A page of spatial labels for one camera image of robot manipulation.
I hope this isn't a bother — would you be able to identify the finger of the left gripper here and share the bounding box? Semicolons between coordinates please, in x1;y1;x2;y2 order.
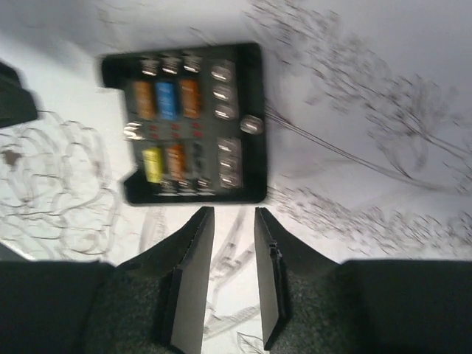
0;63;38;128

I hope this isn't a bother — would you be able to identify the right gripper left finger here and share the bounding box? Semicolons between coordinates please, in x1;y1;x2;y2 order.
1;206;215;353

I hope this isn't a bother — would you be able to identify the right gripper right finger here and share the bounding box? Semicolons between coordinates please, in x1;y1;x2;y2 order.
254;207;471;353

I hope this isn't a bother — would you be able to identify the black fuse box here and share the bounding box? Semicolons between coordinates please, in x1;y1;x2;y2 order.
100;42;268;206

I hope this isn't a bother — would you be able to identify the floral patterned mat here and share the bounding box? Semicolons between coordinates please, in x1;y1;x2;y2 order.
1;1;471;260

